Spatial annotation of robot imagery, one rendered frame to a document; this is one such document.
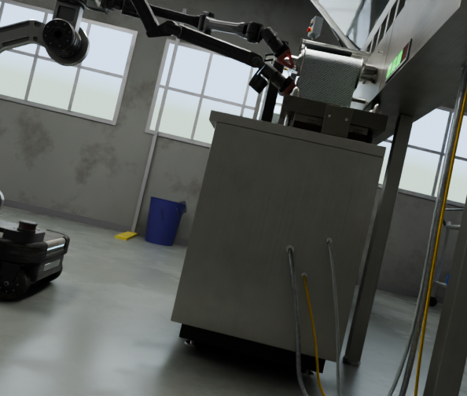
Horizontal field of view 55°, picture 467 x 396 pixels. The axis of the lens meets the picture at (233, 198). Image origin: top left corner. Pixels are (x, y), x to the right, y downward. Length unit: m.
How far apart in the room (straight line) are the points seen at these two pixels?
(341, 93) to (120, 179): 3.76
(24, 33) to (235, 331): 1.64
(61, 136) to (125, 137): 0.73
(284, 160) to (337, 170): 0.20
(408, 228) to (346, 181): 4.13
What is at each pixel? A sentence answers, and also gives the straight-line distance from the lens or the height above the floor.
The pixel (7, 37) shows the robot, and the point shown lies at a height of 1.09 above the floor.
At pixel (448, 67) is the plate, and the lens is 1.61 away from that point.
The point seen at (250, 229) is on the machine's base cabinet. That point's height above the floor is 0.50.
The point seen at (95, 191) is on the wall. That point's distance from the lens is 5.43.
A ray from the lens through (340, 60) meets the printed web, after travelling 2.05.
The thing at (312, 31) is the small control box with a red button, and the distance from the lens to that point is 2.70.
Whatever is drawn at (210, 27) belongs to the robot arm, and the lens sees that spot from 2.35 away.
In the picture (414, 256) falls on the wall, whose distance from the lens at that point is 5.84.
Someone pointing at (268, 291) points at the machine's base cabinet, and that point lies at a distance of 1.67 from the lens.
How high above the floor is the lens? 0.56
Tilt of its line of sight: 1 degrees up
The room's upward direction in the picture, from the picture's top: 13 degrees clockwise
